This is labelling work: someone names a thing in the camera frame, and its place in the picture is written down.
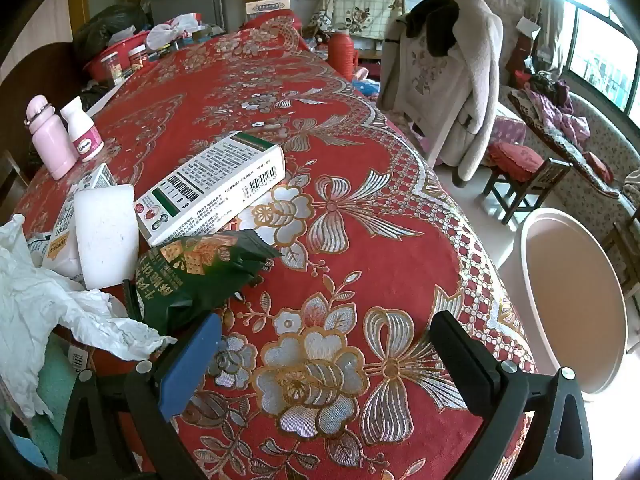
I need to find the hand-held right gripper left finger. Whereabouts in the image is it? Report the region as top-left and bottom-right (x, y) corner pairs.
(57, 312), (223, 480)

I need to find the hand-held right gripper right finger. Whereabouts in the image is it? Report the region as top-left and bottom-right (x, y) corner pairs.
(429, 311), (594, 480)

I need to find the green snack wrapper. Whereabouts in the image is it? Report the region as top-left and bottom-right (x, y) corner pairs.
(122, 229), (285, 336)

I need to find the pink trash bin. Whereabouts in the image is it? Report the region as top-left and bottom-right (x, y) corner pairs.
(500, 207), (628, 403)

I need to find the red floral tablecloth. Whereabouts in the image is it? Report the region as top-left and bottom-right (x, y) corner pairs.
(12, 7), (538, 480)

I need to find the white foam block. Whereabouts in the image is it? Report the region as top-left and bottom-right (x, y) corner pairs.
(73, 184), (141, 291)

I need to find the crumpled white tissue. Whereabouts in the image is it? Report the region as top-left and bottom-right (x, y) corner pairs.
(0, 214), (178, 421)

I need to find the small white orange-label box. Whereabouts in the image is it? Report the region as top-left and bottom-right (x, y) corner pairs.
(40, 162), (118, 283)

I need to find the small wooden stool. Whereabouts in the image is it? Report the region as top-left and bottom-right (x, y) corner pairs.
(482, 157), (573, 226)

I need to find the red seat cushion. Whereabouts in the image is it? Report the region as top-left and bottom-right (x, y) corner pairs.
(487, 141), (546, 183)

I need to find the patterned sofa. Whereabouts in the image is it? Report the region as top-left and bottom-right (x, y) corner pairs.
(505, 80), (640, 211)

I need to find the white pill bottle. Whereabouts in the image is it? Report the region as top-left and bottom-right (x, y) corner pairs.
(60, 96), (105, 162)

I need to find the beige fleece coat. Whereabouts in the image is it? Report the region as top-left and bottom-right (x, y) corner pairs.
(375, 0), (505, 188)

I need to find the pink cup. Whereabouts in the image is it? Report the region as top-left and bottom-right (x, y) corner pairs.
(25, 95), (80, 181)

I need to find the purple clothes pile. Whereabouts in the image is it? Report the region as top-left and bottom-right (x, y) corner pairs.
(522, 72), (591, 151)

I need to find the spice jar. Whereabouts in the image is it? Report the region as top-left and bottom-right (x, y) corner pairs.
(127, 45), (148, 77)
(100, 52), (125, 86)

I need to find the red plastic basin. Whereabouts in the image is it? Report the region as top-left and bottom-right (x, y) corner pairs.
(82, 30), (151, 83)

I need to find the red thermos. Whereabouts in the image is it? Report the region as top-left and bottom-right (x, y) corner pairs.
(327, 31), (362, 81)

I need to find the window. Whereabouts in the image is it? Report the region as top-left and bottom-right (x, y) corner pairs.
(565, 0), (640, 116)

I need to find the white plastic bag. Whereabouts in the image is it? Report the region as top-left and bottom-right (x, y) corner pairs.
(145, 12), (206, 51)

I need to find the black plastic bag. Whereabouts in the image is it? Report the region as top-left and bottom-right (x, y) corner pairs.
(72, 4), (151, 66)

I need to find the white printed carton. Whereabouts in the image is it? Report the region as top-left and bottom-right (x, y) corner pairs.
(245, 0), (293, 18)

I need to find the floral cover cloth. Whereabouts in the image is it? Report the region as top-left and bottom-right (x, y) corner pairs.
(310, 0), (406, 41)

